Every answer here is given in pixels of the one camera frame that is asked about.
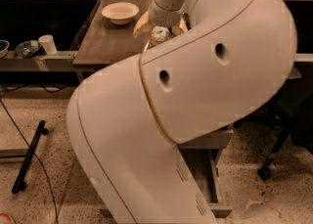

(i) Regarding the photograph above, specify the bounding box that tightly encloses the white paper bowl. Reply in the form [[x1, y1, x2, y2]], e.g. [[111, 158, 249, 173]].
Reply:
[[102, 2, 139, 25]]

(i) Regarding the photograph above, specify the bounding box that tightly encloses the blue patterned bowl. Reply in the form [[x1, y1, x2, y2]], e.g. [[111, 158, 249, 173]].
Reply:
[[15, 40, 41, 58]]

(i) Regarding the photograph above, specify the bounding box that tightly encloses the white paper cup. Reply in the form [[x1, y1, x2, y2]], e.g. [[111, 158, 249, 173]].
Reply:
[[38, 34, 57, 55]]

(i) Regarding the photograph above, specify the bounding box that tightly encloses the crumpled blue chip bag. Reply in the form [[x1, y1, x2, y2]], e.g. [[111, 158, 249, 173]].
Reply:
[[183, 12, 191, 30]]

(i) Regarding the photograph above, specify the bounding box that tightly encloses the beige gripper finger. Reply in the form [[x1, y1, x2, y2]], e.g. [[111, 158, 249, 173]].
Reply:
[[133, 12, 155, 37], [171, 20, 188, 36]]

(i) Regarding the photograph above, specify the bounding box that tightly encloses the black office chair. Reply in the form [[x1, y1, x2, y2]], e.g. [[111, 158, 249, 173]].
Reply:
[[234, 63, 313, 181]]

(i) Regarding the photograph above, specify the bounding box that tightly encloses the grey drawer cabinet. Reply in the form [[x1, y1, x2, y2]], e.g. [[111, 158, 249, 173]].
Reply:
[[71, 0, 264, 167]]

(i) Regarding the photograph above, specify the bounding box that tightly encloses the grey side shelf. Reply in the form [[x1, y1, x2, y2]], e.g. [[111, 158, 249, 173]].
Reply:
[[0, 51, 75, 72]]

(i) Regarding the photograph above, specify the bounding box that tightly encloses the black bar on floor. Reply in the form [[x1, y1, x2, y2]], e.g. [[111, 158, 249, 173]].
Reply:
[[12, 120, 48, 195]]

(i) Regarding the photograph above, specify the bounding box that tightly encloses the black floor cable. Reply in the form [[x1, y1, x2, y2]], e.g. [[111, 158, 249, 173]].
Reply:
[[0, 99, 60, 224]]

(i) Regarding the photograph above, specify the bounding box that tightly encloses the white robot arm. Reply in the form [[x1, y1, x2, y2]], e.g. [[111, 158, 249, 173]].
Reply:
[[67, 0, 297, 224]]

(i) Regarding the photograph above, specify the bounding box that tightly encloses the bottom grey drawer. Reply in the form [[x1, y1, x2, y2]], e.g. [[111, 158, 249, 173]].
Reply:
[[101, 148, 232, 224]]

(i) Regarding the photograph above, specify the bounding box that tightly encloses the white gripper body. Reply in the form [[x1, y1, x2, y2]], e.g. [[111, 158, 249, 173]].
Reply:
[[149, 0, 183, 28]]

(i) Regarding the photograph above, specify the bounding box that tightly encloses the blue bowl at edge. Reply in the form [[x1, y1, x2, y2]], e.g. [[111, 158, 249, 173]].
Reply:
[[0, 40, 10, 59]]

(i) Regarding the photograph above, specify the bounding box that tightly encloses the green white 7up can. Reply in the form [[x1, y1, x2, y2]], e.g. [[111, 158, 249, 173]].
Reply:
[[150, 26, 170, 46]]

